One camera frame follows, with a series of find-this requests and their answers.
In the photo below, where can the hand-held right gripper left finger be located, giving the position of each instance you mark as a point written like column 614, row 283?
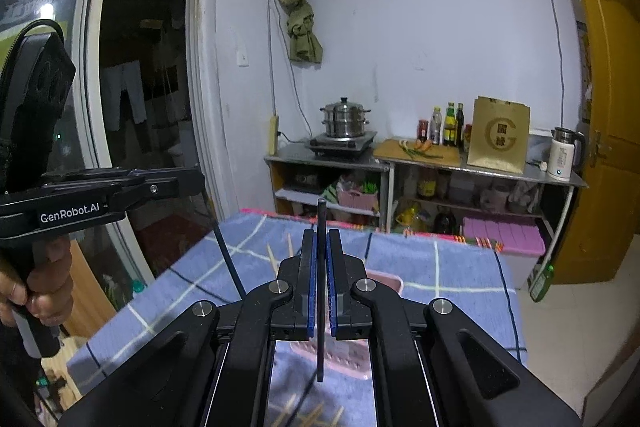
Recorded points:
column 311, row 287

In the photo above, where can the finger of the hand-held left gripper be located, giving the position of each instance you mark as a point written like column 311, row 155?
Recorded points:
column 165, row 188
column 107, row 172

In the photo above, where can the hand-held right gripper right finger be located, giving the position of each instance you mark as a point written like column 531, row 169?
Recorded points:
column 331, row 287

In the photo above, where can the bunch of wooden chopsticks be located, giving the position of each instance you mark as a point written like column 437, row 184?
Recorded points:
column 270, row 259

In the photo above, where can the pink plastic utensil basket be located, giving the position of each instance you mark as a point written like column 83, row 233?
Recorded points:
column 387, row 283

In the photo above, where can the black chopstick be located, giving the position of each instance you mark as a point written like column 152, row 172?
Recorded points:
column 225, row 247
column 322, row 214

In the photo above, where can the person's left hand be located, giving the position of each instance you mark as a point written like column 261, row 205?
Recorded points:
column 50, row 277

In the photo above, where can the white hanging garment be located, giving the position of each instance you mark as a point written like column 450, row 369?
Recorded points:
column 131, row 92

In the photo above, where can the small pink basket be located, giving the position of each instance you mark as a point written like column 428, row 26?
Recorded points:
column 357, row 201

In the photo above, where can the blue checked blanket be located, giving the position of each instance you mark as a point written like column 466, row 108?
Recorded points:
column 450, row 277

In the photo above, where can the beige power strip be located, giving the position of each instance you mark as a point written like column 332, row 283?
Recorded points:
column 273, row 134

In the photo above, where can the black induction cooker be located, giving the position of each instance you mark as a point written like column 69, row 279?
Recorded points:
column 345, row 147

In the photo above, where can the wooden cutting board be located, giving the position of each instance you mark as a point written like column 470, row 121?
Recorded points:
column 390, row 154

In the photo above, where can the green onion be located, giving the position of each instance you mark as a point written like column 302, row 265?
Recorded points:
column 412, row 153

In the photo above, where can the steel steamer pot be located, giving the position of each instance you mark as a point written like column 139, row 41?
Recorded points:
column 345, row 122

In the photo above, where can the carrot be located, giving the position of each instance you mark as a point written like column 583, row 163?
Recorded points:
column 423, row 146

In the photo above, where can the pink storage box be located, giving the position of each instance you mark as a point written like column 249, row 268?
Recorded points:
column 500, row 234

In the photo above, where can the red jar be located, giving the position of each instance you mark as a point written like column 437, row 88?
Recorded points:
column 423, row 132

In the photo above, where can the clear plastic bottle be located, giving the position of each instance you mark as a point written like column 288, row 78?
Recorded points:
column 436, row 129

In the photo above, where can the small dark bottle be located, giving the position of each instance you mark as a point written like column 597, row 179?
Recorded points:
column 468, row 137

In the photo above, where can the green glass bottle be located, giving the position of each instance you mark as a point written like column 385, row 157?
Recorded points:
column 460, row 129

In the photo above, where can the steel shelf table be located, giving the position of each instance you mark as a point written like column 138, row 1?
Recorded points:
column 500, row 173

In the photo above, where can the green plastic bottle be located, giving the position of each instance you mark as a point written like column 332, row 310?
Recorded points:
column 541, row 284

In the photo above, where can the gold paper bag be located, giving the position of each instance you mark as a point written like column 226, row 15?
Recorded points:
column 500, row 137

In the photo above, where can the white container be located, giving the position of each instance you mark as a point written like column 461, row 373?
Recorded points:
column 539, row 144

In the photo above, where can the white electric kettle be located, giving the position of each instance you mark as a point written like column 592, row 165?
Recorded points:
column 560, row 162

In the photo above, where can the yellow wooden door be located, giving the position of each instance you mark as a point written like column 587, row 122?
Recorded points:
column 610, row 82

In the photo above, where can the white sliding door frame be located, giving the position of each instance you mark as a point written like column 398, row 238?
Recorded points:
column 205, row 57

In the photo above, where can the white wall switch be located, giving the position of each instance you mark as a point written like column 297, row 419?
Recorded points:
column 242, row 58

